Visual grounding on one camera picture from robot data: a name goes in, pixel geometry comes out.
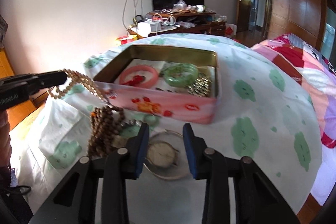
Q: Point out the white device box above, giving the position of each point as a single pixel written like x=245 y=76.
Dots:
x=147 y=27

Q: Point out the white cloud print sheet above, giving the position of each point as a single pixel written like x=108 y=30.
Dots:
x=262 y=113

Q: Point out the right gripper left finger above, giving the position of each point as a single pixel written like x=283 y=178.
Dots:
x=74 y=198

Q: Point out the red yellow box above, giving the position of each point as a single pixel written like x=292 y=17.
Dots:
x=126 y=39

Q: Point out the brown wooden bead mala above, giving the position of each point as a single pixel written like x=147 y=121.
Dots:
x=105 y=126

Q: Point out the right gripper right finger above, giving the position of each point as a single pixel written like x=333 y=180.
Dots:
x=234 y=187

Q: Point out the patchwork pink quilt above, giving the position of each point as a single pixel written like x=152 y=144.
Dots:
x=313 y=71

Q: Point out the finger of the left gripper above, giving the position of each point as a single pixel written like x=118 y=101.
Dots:
x=50 y=79

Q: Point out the person left hand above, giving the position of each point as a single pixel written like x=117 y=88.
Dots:
x=5 y=139

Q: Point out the pink metal tin box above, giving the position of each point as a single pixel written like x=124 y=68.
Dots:
x=183 y=107

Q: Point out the silver wrist watch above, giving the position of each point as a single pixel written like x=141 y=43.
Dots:
x=162 y=154

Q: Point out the pink bangle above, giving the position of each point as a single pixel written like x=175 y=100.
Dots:
x=139 y=80

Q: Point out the wooden tv cabinet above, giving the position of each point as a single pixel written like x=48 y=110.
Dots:
x=185 y=23

